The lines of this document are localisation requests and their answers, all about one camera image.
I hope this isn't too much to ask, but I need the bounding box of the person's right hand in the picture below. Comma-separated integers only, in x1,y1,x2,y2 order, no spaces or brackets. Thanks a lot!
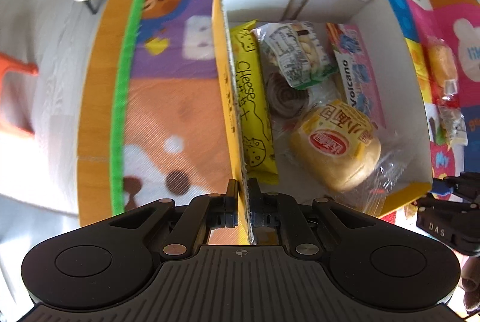
459,255,480,312

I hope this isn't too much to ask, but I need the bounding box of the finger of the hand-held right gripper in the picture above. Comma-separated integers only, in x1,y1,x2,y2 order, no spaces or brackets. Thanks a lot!
430,172,480,201
407,195,478,212

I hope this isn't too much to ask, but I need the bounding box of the chocolate swirl cake packet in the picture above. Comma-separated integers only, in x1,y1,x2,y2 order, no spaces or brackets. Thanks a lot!
264,72,313,121

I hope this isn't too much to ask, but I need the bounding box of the pink biscuit stick packet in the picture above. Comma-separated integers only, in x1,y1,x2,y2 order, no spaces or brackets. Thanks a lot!
325,22,387,130

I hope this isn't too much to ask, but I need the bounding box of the orange plastic stool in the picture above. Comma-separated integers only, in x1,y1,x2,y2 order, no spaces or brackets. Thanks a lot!
0,52,39,137

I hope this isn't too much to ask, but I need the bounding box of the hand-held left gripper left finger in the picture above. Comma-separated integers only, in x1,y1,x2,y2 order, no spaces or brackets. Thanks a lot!
99,180,239,258

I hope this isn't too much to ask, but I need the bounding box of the long bread clear packet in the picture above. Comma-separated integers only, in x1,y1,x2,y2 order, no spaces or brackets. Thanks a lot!
425,37,460,106

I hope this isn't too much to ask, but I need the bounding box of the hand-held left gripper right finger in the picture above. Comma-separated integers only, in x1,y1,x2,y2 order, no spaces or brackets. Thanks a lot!
247,177,376,261

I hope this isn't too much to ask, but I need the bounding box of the colourful printed play mat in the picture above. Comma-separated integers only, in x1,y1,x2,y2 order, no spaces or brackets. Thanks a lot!
110,0,480,234

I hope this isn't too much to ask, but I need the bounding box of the small biscuit packet white label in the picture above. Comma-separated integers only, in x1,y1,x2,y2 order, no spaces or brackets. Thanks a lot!
250,21,338,89
436,99,470,149

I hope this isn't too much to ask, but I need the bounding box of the yellow cheese snack packet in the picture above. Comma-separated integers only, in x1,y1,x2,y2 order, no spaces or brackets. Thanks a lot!
229,19,280,185

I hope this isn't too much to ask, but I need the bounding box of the bread bun packet red label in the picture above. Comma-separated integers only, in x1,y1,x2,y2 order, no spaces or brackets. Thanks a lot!
286,99,408,213

